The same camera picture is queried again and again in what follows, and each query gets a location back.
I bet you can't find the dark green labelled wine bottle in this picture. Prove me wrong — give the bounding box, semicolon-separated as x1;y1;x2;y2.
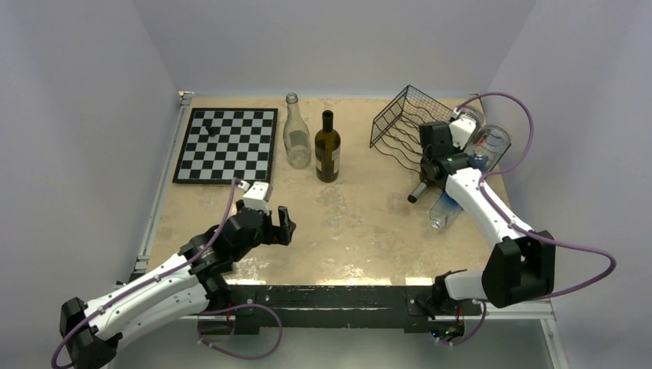
407;158;443;204

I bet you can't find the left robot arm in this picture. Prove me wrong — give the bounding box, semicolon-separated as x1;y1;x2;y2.
51;205;296;368

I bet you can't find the black chess pawn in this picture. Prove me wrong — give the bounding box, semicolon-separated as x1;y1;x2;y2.
204;124;218;137

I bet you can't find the tall clear glass bottle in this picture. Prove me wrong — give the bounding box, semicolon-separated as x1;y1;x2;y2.
283;92;311;169

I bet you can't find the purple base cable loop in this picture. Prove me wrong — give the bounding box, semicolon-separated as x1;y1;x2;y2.
197;304;284;361

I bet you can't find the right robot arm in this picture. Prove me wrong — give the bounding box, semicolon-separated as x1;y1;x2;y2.
419;121;556;313

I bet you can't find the blue square glass bottle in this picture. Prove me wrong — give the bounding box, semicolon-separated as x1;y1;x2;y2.
427;152;490;231

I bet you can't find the black wire wine rack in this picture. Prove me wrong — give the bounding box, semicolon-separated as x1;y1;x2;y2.
369;85;484;179

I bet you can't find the round clear bottle silver cap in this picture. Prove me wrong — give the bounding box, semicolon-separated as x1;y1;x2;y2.
451;105;484;144

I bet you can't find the small clear bottle silver cap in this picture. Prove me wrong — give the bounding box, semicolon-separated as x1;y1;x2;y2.
464;125;511;173

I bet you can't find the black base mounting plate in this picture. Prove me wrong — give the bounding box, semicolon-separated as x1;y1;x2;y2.
201;285;481;334

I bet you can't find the black white chessboard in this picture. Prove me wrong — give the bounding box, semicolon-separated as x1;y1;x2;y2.
172;108;278;185

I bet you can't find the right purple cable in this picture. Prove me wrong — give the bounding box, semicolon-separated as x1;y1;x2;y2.
455;91;617;301

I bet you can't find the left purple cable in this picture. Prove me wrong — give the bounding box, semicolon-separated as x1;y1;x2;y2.
51;177;251;369

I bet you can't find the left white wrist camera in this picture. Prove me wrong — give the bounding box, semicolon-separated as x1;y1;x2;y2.
241;181;273;214

